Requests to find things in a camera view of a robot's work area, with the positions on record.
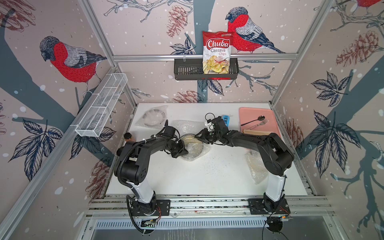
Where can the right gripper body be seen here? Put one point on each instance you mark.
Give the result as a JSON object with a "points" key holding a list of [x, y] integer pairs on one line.
{"points": [[209, 137]]}

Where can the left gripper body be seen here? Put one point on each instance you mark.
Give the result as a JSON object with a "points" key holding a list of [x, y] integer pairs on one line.
{"points": [[176, 149]]}

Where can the cream dinner plate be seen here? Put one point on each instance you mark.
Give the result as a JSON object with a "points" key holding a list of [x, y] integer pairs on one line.
{"points": [[194, 146]]}

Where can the bubble wrap sheet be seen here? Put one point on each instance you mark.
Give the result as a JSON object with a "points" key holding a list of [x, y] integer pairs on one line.
{"points": [[256, 165], [139, 123], [188, 129]]}

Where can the dark rimmed plate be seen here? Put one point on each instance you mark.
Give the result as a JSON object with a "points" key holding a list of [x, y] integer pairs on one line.
{"points": [[154, 118]]}

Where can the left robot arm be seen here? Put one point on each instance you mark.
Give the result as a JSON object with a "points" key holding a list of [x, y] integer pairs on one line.
{"points": [[133, 167]]}

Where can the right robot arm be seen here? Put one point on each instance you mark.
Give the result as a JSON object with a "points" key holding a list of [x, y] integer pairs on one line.
{"points": [[276, 157]]}

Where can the blue tape dispenser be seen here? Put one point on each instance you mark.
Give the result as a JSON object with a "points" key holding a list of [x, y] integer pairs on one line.
{"points": [[226, 119]]}

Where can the wooden cutting board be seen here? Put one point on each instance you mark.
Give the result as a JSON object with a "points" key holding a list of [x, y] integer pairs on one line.
{"points": [[256, 133]]}

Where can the pink tray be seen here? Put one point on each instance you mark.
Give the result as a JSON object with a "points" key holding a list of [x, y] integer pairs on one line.
{"points": [[257, 121]]}

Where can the black spoon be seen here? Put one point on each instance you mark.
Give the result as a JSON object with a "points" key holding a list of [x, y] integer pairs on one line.
{"points": [[260, 118]]}

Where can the metal fork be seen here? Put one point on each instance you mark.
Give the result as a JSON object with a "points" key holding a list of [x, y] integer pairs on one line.
{"points": [[260, 124]]}

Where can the orange spice jar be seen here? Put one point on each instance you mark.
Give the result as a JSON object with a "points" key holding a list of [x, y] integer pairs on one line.
{"points": [[128, 137]]}

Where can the Chuba cassava chips bag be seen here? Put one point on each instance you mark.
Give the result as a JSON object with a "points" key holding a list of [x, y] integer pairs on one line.
{"points": [[217, 49]]}

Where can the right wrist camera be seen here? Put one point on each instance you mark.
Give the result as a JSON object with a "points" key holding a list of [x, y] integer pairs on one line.
{"points": [[209, 125]]}

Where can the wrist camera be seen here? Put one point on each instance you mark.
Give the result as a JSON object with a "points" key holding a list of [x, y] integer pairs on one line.
{"points": [[170, 132], [209, 125]]}

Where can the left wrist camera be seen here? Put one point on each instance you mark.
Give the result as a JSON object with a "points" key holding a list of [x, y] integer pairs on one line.
{"points": [[170, 132]]}

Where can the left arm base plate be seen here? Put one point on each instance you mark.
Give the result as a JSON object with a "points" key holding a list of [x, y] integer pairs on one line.
{"points": [[160, 207]]}

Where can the black wire shelf basket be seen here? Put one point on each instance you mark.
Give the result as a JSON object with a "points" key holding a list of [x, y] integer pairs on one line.
{"points": [[192, 69]]}

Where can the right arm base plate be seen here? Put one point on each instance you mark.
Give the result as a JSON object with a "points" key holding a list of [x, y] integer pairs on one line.
{"points": [[256, 206]]}

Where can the white mesh wall basket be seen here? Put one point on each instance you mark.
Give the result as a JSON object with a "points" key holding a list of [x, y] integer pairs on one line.
{"points": [[99, 112]]}

